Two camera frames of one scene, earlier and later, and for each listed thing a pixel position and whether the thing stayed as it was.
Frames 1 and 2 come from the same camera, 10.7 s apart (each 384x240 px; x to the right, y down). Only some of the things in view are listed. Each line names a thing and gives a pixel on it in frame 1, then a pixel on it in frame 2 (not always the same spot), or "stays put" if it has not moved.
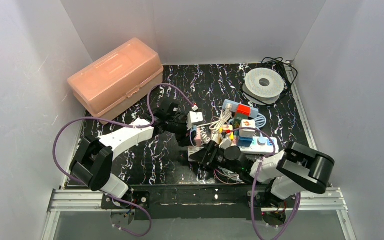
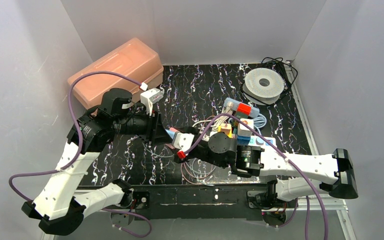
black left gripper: [185, 133] → [151, 128]
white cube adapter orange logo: [247, 133] stays put
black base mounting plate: [195, 202] stays put
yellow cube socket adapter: [227, 129] stays put
